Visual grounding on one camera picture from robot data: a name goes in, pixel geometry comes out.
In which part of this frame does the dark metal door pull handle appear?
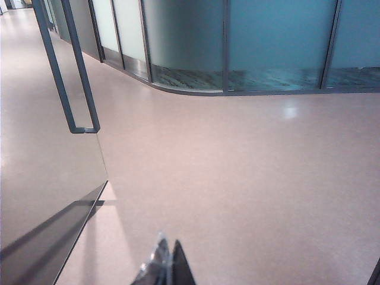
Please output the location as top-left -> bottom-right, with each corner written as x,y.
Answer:
31,0 -> 102,135

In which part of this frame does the curved frosted glass partition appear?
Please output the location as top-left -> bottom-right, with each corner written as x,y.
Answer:
88,0 -> 380,96

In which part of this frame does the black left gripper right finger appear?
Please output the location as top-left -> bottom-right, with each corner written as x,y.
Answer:
172,239 -> 197,285

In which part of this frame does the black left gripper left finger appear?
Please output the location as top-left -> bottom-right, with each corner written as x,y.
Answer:
130,230 -> 173,285

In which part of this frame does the frameless glass door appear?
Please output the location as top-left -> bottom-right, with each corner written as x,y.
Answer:
0,0 -> 109,285

